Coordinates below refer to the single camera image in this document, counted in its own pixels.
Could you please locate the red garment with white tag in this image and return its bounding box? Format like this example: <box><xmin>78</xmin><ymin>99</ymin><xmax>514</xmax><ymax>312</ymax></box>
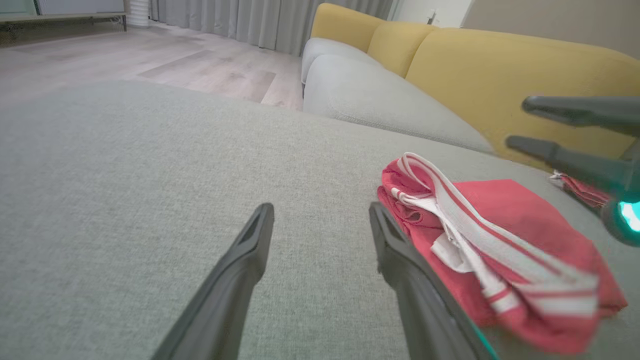
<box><xmin>549</xmin><ymin>170</ymin><xmax>613</xmax><ymax>210</ymax></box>

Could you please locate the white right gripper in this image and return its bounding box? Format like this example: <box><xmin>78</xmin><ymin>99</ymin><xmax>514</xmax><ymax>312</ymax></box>
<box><xmin>506</xmin><ymin>95</ymin><xmax>640</xmax><ymax>248</ymax></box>

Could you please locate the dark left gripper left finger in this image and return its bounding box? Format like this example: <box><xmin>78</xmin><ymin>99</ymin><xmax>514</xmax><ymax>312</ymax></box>
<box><xmin>150</xmin><ymin>202</ymin><xmax>276</xmax><ymax>360</ymax></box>

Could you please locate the taupe sofa back panel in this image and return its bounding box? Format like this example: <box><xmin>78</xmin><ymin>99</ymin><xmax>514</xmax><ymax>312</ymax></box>
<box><xmin>460</xmin><ymin>0</ymin><xmax>640</xmax><ymax>60</ymax></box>

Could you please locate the yellow sofa back cushion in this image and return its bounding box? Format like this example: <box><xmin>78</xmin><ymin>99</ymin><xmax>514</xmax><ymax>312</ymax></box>
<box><xmin>367</xmin><ymin>21</ymin><xmax>440</xmax><ymax>78</ymax></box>
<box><xmin>405</xmin><ymin>27</ymin><xmax>640</xmax><ymax>173</ymax></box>
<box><xmin>310</xmin><ymin>2</ymin><xmax>387</xmax><ymax>53</ymax></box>

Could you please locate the white ribbed cylinder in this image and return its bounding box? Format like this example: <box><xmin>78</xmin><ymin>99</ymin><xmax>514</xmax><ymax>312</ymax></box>
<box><xmin>127</xmin><ymin>0</ymin><xmax>151</xmax><ymax>27</ymax></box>

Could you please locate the grey curtain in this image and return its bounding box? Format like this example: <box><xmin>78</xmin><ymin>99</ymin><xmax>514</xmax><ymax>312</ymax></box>
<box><xmin>149</xmin><ymin>0</ymin><xmax>401</xmax><ymax>57</ymax></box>

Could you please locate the red jersey with white trim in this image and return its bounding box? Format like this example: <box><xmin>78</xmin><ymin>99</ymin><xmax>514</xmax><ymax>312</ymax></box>
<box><xmin>377</xmin><ymin>152</ymin><xmax>628</xmax><ymax>356</ymax></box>

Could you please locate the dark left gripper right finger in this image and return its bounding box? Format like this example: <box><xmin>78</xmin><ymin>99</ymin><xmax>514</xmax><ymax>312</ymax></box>
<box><xmin>368</xmin><ymin>201</ymin><xmax>499</xmax><ymax>360</ymax></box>

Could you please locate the white cabinet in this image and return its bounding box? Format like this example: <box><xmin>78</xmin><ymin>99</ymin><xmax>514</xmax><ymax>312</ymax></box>
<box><xmin>37</xmin><ymin>0</ymin><xmax>126</xmax><ymax>16</ymax></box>

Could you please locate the wide grey sofa chaise seat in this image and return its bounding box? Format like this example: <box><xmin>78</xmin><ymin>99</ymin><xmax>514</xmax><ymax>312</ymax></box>
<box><xmin>0</xmin><ymin>80</ymin><xmax>640</xmax><ymax>360</ymax></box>

